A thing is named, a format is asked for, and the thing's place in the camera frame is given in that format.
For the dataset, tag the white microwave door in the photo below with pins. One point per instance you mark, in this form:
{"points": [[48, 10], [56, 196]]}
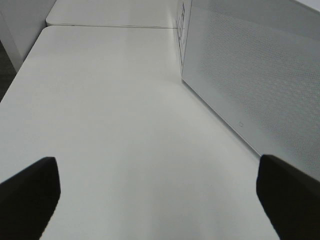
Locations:
{"points": [[256, 63]]}

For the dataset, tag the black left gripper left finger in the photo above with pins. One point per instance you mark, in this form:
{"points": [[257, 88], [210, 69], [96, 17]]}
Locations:
{"points": [[28, 200]]}

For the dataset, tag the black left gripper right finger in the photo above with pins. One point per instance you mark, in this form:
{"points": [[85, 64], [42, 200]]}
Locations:
{"points": [[290, 199]]}

